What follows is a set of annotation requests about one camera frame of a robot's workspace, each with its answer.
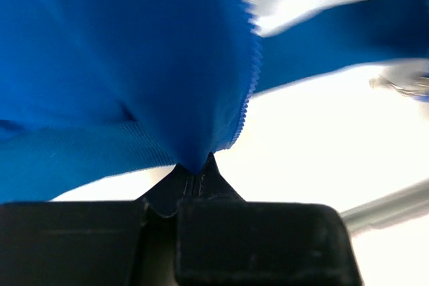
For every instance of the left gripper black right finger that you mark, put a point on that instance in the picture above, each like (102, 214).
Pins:
(223, 240)

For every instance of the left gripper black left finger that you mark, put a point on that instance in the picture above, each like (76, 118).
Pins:
(94, 243)

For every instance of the blue white red jacket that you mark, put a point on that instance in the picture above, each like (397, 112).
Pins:
(96, 88)

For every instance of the aluminium table frame rail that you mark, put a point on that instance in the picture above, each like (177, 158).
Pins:
(396, 208)

